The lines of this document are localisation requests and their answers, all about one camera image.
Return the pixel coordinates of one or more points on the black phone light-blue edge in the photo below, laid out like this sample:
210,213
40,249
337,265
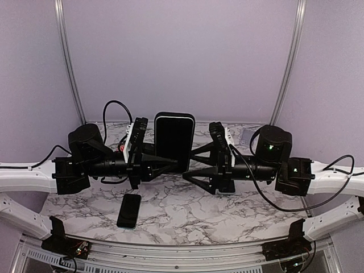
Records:
227,187

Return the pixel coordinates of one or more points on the grey phone case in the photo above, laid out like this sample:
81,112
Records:
246,137

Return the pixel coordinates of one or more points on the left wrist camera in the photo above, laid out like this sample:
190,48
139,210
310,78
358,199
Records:
135,137

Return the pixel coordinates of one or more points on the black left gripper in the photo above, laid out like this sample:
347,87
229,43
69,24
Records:
133,168

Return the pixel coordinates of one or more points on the aluminium frame post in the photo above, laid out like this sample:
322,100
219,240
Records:
60,18
292,54

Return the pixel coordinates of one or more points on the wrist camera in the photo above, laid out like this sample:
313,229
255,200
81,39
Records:
135,137
221,140

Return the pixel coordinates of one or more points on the front aluminium rail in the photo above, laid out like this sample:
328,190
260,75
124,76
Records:
105,256

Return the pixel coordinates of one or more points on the black phone case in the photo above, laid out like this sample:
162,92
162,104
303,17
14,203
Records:
174,114

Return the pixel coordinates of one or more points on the left aluminium frame post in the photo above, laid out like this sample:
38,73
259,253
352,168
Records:
60,18

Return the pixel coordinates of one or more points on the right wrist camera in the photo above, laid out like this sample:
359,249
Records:
221,140

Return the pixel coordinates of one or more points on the right aluminium frame post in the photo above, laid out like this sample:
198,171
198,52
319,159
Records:
292,54

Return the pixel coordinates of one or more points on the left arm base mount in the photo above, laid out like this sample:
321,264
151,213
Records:
59,243

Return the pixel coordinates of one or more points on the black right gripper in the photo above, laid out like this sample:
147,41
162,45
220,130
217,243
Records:
217,174

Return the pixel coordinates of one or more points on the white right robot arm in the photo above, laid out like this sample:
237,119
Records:
329,178

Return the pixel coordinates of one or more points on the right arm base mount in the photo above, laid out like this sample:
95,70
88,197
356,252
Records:
294,244

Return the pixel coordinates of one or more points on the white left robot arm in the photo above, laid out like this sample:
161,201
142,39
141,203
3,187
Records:
31,177

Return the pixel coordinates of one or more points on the light blue phone case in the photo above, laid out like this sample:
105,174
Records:
224,193

